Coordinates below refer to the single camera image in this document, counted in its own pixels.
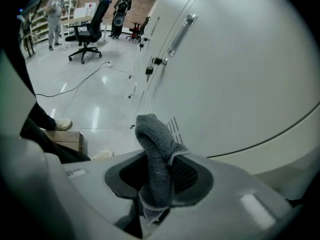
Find grey metal locker door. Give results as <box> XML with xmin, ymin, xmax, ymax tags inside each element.
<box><xmin>136</xmin><ymin>0</ymin><xmax>319</xmax><ymax>160</ymax></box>

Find red and black office chair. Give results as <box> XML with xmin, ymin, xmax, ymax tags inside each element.
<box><xmin>125</xmin><ymin>16</ymin><xmax>151</xmax><ymax>43</ymax></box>

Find grey fleece cloth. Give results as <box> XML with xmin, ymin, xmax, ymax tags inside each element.
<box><xmin>134</xmin><ymin>113</ymin><xmax>191</xmax><ymax>225</ymax></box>

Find white sign board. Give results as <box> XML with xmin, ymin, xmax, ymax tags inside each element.
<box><xmin>84</xmin><ymin>1</ymin><xmax>98</xmax><ymax>18</ymax></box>

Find white power strip cable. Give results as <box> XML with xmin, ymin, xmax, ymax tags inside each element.
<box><xmin>110</xmin><ymin>65</ymin><xmax>134</xmax><ymax>76</ymax></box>

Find grey metal locker cabinet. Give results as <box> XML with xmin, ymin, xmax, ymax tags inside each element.
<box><xmin>126</xmin><ymin>0</ymin><xmax>320</xmax><ymax>200</ymax></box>

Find person's right white shoe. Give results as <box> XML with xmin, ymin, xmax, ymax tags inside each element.
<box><xmin>90</xmin><ymin>149</ymin><xmax>115</xmax><ymax>161</ymax></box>

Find wooden plank platform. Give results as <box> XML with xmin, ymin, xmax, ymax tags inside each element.
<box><xmin>41</xmin><ymin>130</ymin><xmax>89</xmax><ymax>155</ymax></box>

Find person's white shoe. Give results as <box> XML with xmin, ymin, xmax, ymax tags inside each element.
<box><xmin>54</xmin><ymin>117</ymin><xmax>73</xmax><ymax>132</ymax></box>
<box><xmin>90</xmin><ymin>149</ymin><xmax>115</xmax><ymax>161</ymax></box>

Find person's left white shoe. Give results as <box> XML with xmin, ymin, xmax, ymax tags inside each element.
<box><xmin>54</xmin><ymin>117</ymin><xmax>73</xmax><ymax>132</ymax></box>

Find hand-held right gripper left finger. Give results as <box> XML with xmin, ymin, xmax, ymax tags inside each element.
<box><xmin>62</xmin><ymin>149</ymin><xmax>149</xmax><ymax>240</ymax></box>

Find white shelving rack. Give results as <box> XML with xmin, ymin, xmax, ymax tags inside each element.
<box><xmin>28</xmin><ymin>0</ymin><xmax>79</xmax><ymax>46</ymax></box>

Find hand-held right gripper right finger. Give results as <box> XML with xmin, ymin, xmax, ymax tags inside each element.
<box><xmin>149</xmin><ymin>154</ymin><xmax>298</xmax><ymax>240</ymax></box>

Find person's black trousers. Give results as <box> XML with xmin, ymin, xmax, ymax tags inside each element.
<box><xmin>3</xmin><ymin>43</ymin><xmax>91</xmax><ymax>165</ymax></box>

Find black floor cable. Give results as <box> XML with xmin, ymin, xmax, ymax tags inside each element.
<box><xmin>34</xmin><ymin>61</ymin><xmax>110</xmax><ymax>99</ymax></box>

